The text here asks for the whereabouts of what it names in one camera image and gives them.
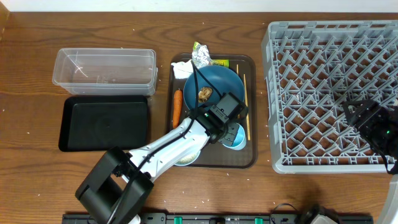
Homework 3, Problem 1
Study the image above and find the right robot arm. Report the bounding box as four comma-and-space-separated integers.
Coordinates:
343, 100, 397, 223

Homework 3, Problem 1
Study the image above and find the brown food scrap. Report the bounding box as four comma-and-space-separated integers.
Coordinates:
198, 86, 213, 103

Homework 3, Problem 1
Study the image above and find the grey plastic dishwasher rack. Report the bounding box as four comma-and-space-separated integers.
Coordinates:
261, 21, 397, 174

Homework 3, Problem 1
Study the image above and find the black waste tray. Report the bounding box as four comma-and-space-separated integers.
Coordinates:
58, 95, 149, 152

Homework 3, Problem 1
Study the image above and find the light blue rice bowl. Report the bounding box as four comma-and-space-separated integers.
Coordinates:
175, 151, 201, 166

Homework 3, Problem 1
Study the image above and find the dark blue plate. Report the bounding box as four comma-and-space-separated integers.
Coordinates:
183, 65, 245, 110

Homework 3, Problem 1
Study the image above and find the light blue cup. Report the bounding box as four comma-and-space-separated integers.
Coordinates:
223, 123, 246, 151

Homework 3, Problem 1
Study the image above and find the yellow green candy wrapper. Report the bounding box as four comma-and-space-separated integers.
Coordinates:
211, 59, 229, 68

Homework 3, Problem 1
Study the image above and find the black rail at table edge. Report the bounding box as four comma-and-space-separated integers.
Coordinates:
61, 203, 374, 224

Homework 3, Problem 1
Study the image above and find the crumpled white napkin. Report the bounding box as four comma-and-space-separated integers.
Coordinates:
171, 60, 193, 79

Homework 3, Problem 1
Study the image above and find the clear plastic bin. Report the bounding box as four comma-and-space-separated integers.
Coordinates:
52, 48, 158, 96

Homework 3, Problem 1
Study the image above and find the orange carrot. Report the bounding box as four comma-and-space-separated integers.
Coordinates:
172, 90, 183, 129

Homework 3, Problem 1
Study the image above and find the crumpled aluminium foil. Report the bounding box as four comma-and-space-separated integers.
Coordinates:
192, 42, 212, 68

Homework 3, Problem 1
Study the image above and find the dark brown serving tray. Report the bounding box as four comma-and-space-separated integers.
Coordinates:
165, 53, 258, 169

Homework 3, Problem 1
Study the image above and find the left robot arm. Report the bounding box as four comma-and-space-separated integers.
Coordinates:
75, 93, 248, 224

